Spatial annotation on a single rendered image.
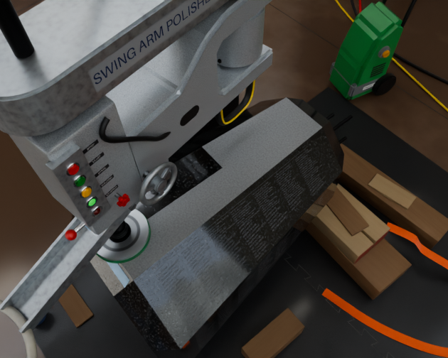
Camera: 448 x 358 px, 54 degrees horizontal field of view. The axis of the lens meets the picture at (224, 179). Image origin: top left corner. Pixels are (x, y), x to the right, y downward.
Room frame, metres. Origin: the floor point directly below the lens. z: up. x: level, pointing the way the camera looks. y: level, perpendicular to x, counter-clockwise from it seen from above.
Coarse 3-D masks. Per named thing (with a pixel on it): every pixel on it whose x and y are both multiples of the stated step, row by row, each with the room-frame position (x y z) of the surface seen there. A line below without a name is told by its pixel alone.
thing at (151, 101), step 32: (256, 0) 1.10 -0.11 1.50; (192, 32) 0.98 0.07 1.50; (224, 32) 0.99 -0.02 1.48; (160, 64) 0.94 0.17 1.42; (192, 64) 0.91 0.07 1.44; (256, 64) 1.13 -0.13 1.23; (128, 96) 0.85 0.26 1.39; (160, 96) 0.84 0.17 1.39; (192, 96) 0.88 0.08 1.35; (224, 96) 0.99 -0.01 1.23; (128, 128) 0.74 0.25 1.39; (160, 128) 0.78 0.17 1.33; (192, 128) 0.87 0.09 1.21; (160, 160) 0.76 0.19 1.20
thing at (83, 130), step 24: (72, 120) 0.64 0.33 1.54; (96, 120) 0.65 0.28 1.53; (120, 120) 0.69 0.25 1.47; (24, 144) 0.63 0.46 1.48; (48, 144) 0.58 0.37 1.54; (72, 144) 0.59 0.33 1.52; (96, 144) 0.63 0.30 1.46; (120, 144) 0.67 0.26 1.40; (96, 168) 0.61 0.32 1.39; (120, 168) 0.66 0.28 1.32; (120, 192) 0.64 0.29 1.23
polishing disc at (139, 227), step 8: (128, 216) 0.76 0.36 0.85; (136, 216) 0.76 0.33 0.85; (136, 224) 0.72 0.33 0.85; (144, 224) 0.72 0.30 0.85; (136, 232) 0.69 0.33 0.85; (144, 232) 0.69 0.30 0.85; (128, 240) 0.66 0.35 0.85; (136, 240) 0.66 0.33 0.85; (144, 240) 0.66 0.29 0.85; (104, 248) 0.64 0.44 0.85; (112, 248) 0.63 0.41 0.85; (120, 248) 0.63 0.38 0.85; (128, 248) 0.63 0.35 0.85; (136, 248) 0.63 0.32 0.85; (104, 256) 0.60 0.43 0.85; (112, 256) 0.60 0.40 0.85; (120, 256) 0.60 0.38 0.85; (128, 256) 0.60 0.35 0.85
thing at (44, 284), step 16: (128, 208) 0.69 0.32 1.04; (112, 224) 0.63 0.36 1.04; (64, 240) 0.61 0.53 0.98; (80, 240) 0.61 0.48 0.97; (96, 240) 0.59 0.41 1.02; (48, 256) 0.56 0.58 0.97; (64, 256) 0.57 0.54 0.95; (80, 256) 0.54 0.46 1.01; (32, 272) 0.51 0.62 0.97; (48, 272) 0.52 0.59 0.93; (64, 272) 0.52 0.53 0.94; (80, 272) 0.51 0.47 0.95; (16, 288) 0.47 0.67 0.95; (32, 288) 0.48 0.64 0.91; (48, 288) 0.47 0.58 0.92; (64, 288) 0.46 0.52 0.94; (16, 304) 0.43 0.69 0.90; (32, 304) 0.43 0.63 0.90; (48, 304) 0.41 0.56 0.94; (32, 320) 0.37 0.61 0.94
